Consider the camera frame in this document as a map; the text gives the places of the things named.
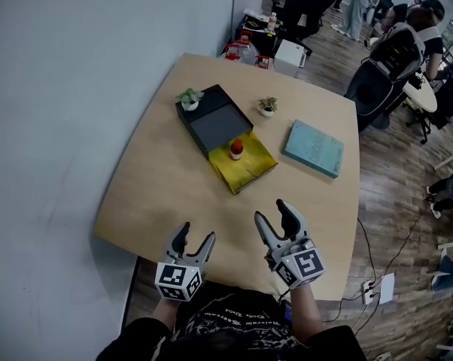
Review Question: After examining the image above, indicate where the round white table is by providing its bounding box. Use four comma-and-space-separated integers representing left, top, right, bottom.
401, 75, 438, 114

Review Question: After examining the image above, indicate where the black mesh office chair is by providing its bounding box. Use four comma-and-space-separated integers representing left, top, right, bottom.
345, 56, 404, 132

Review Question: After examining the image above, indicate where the black low table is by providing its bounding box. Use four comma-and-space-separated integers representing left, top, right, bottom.
236, 13, 278, 58

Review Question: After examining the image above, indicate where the person's left forearm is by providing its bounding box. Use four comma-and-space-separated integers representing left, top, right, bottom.
150, 297, 182, 338

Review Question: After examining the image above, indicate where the black power cable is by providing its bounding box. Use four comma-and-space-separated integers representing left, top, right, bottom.
372, 214, 423, 289
322, 295, 366, 323
357, 218, 378, 287

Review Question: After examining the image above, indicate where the white square appliance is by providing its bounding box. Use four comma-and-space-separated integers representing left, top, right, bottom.
273, 38, 309, 78

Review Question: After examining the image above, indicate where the white power strip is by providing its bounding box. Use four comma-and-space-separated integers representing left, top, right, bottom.
361, 280, 376, 305
379, 272, 396, 303

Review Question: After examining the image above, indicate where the small red-capped bottle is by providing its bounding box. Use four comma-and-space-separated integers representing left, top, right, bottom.
230, 139, 245, 161

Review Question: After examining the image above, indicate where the black tray box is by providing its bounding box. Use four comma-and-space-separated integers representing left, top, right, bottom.
175, 83, 279, 196

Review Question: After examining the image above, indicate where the grey and black backpack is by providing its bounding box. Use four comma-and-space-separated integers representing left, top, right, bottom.
369, 23, 427, 82

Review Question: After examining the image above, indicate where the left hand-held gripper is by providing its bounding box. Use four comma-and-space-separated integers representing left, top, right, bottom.
154, 222, 216, 302

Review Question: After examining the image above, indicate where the green plant in white pot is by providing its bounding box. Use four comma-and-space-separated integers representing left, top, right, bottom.
175, 87, 205, 112

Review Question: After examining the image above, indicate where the brownish plant in white pot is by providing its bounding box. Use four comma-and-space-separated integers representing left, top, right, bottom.
257, 96, 279, 118

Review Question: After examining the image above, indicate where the person's black printed shirt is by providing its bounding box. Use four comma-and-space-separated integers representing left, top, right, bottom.
96, 280, 366, 361

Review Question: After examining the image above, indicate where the teal book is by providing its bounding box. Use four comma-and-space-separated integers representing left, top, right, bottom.
282, 119, 345, 180

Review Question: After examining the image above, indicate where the person's right forearm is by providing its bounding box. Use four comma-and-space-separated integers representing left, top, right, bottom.
289, 286, 325, 345

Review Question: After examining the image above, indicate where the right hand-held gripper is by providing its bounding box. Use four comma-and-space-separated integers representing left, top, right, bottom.
254, 199, 327, 291

